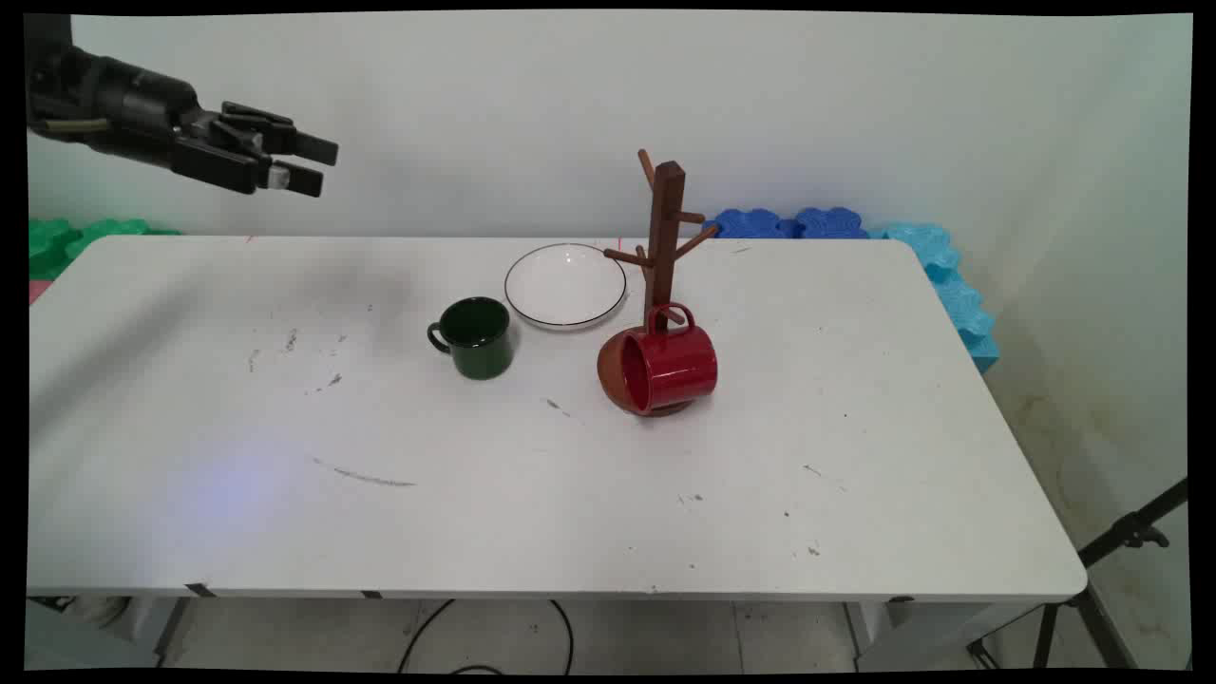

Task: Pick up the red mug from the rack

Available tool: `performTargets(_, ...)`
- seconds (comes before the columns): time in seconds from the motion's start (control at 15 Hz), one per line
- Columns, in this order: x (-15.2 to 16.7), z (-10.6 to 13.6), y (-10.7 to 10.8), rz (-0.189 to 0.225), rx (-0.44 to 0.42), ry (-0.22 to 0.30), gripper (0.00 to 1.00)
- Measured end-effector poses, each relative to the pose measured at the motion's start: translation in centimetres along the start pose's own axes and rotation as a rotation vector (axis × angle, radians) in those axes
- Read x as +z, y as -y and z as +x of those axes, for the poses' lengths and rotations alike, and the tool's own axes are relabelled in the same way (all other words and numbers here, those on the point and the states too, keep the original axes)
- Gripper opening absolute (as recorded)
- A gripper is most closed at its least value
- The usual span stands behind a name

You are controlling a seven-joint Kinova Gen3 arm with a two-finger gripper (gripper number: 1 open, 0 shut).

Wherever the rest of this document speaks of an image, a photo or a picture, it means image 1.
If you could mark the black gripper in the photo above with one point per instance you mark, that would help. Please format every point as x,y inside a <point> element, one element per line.
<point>142,114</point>

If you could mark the red mug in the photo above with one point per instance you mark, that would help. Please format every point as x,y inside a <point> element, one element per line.
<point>679,366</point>

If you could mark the green foam mat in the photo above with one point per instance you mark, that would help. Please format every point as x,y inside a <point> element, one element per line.
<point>66,242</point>

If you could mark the pink foam mat piece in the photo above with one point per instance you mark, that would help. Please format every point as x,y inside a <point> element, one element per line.
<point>38,291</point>

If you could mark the dark green mug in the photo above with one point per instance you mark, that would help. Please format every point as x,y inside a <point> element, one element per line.
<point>480,347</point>

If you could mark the white plate with dark rim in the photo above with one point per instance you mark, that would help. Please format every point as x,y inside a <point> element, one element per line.
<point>565,285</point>

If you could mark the wooden mug tree stand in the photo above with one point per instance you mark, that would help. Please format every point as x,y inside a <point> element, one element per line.
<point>668,218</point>

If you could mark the table leg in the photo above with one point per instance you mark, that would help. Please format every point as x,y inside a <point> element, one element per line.
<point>869,632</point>
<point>171,627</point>

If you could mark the dark blue foam mat tile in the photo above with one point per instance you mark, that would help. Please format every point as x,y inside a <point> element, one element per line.
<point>750,224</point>
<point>831,223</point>

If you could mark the light blue foam mat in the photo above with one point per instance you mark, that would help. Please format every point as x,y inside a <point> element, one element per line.
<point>950,280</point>

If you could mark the black tripod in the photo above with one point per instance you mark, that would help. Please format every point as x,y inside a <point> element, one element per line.
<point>1102,546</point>

